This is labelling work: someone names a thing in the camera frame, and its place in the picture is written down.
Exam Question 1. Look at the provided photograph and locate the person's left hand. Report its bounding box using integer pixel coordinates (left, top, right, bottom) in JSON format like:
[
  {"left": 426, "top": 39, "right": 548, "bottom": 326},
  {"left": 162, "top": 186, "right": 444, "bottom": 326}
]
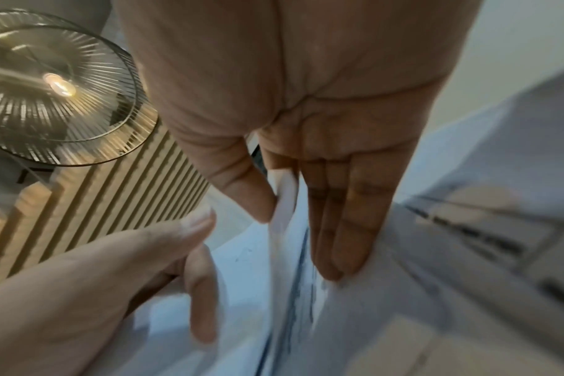
[{"left": 0, "top": 211, "right": 219, "bottom": 376}]

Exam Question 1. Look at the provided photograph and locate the ribbed glass lamp shade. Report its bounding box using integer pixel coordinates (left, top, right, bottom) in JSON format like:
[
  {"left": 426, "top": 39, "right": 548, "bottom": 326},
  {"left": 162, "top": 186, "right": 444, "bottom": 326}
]
[{"left": 0, "top": 10, "right": 149, "bottom": 168}]

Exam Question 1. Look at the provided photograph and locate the white cloth with blue print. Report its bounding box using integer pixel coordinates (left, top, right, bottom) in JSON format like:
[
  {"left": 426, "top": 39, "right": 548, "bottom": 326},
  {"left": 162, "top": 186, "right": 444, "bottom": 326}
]
[{"left": 96, "top": 169, "right": 564, "bottom": 376}]

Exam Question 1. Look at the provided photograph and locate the fluted wooden side table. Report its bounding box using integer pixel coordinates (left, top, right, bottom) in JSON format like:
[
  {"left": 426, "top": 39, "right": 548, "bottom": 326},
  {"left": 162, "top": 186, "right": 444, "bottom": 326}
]
[{"left": 0, "top": 104, "right": 214, "bottom": 291}]

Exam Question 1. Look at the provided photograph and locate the pale grey bedsheet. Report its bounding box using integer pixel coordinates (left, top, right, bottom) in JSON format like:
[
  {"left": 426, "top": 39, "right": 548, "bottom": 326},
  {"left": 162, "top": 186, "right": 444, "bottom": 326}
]
[{"left": 395, "top": 64, "right": 564, "bottom": 210}]

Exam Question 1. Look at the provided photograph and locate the person's right hand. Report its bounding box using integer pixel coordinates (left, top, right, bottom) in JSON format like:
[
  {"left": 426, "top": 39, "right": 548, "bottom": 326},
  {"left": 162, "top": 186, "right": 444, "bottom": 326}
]
[{"left": 113, "top": 0, "right": 481, "bottom": 282}]

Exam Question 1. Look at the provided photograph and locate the glowing light bulb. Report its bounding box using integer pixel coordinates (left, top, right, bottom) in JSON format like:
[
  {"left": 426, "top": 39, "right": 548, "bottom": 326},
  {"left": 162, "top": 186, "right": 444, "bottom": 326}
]
[{"left": 42, "top": 72, "right": 76, "bottom": 98}]

